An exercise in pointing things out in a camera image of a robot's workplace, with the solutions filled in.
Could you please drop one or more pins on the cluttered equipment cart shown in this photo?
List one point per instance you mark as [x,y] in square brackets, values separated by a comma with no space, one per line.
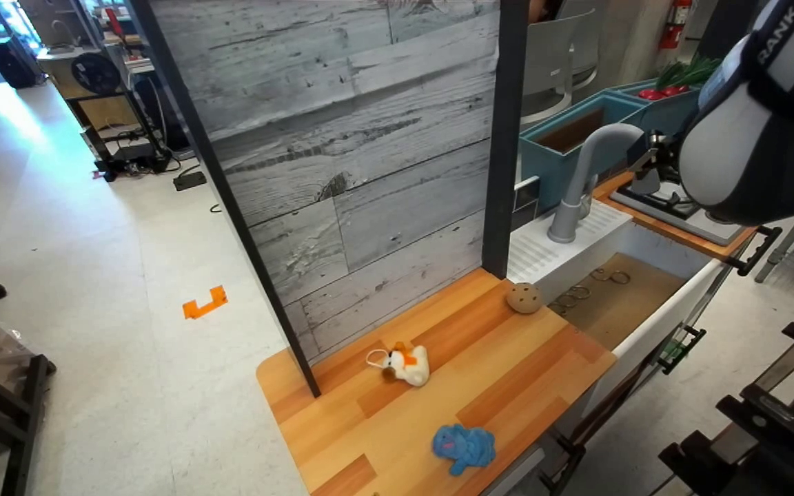
[111,96]

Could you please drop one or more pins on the black metal rack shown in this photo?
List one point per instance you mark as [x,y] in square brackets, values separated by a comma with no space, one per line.
[18,413]

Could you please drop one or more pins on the metal rings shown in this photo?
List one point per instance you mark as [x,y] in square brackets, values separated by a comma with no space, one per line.
[612,275]
[576,293]

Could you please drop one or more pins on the orange tape mark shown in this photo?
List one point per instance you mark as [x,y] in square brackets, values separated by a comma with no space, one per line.
[205,304]

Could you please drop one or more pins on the stove burner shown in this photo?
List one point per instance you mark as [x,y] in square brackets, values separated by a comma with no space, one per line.
[673,210]

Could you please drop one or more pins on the grey wood-print backdrop panel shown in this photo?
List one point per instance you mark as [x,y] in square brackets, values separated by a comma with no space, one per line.
[342,151]

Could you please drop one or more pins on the white duck plushie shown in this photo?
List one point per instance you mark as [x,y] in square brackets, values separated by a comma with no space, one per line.
[412,366]

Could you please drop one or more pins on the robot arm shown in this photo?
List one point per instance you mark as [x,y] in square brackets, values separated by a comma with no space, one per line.
[748,145]

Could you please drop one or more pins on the toy vegetables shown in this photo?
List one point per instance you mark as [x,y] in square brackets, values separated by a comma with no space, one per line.
[683,77]

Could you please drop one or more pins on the red fire extinguisher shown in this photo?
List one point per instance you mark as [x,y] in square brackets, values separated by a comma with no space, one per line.
[675,24]

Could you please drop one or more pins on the black flat device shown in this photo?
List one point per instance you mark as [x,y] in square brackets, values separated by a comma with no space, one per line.
[189,180]

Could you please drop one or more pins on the brown round plushie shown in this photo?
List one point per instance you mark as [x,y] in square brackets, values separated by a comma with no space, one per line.
[524,297]

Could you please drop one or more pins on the black metal frame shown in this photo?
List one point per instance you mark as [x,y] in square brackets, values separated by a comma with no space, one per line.
[776,420]

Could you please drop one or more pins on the white chair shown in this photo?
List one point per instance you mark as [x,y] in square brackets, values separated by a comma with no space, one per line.
[550,62]

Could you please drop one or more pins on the grey tap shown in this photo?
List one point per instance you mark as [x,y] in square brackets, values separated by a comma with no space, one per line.
[579,182]

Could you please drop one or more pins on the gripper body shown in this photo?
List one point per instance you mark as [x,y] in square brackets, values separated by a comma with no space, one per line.
[666,157]

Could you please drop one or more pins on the black speaker box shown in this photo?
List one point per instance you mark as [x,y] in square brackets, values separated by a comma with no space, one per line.
[11,63]

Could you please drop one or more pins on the toy kitchen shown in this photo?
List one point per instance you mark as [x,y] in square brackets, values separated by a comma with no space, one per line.
[480,358]

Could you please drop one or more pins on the blue plushie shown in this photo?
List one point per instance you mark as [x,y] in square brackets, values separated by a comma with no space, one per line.
[466,448]

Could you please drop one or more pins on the teal bin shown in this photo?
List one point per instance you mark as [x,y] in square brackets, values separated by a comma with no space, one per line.
[666,114]
[552,162]

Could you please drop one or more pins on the white sink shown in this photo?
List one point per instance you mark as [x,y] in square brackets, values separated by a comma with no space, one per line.
[617,303]

